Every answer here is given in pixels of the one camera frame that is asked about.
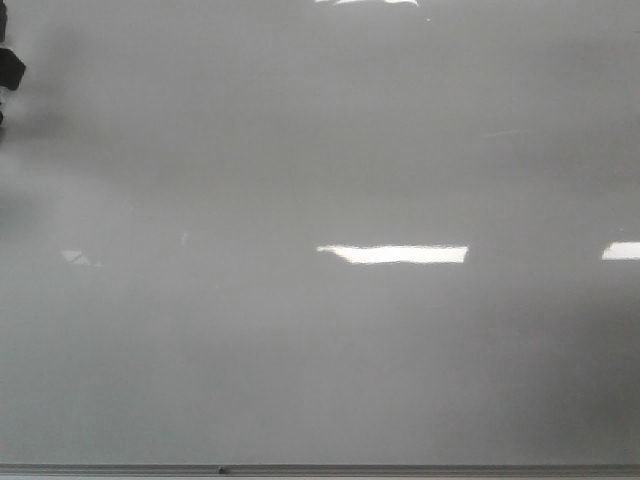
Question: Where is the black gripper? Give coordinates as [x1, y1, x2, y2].
[1, 1, 26, 123]

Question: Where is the white whiteboard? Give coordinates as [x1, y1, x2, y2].
[1, 1, 639, 464]

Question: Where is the grey aluminium whiteboard tray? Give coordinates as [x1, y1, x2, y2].
[1, 463, 639, 479]

